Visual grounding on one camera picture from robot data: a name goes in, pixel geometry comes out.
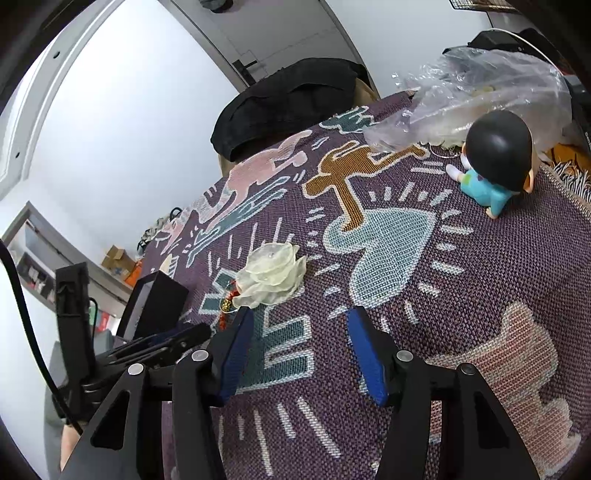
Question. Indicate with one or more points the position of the black desk stand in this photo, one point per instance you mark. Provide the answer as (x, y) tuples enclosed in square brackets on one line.
[(582, 110)]

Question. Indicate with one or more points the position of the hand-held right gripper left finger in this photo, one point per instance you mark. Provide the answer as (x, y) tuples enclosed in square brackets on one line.
[(233, 355)]

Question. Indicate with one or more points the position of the person's left hand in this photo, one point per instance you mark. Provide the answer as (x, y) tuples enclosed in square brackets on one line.
[(69, 450)]

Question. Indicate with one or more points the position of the small cardboard box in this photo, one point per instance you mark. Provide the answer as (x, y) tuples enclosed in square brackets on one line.
[(117, 258)]

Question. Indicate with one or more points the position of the clear plastic bag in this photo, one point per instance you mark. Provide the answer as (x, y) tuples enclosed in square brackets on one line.
[(498, 87)]

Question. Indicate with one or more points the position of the orange box on floor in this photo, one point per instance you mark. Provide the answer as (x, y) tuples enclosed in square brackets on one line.
[(134, 273)]

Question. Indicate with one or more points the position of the black square box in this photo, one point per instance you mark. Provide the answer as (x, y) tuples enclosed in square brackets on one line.
[(159, 300)]

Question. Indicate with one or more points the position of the open grey side door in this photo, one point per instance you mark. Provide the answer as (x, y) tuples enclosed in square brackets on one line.
[(46, 258)]

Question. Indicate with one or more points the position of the black bag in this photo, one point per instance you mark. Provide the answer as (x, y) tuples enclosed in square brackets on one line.
[(496, 39)]

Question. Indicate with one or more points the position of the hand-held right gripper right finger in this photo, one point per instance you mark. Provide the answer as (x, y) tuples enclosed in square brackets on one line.
[(367, 355)]

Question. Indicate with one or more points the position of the grey cap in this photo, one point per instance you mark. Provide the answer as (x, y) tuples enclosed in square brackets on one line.
[(217, 3)]

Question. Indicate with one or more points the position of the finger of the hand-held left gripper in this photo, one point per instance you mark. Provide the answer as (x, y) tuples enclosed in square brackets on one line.
[(184, 333), (157, 357)]

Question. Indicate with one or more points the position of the black-haired doll figurine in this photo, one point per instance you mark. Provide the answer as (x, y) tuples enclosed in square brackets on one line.
[(496, 147)]

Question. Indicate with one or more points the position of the cream flower hair clip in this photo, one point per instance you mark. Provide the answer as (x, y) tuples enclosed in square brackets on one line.
[(270, 272)]

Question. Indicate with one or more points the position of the black shoe rack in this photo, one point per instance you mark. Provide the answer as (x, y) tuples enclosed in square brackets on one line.
[(154, 230)]

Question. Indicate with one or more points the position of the printed purple blanket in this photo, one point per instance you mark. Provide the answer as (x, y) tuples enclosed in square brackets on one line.
[(415, 286)]

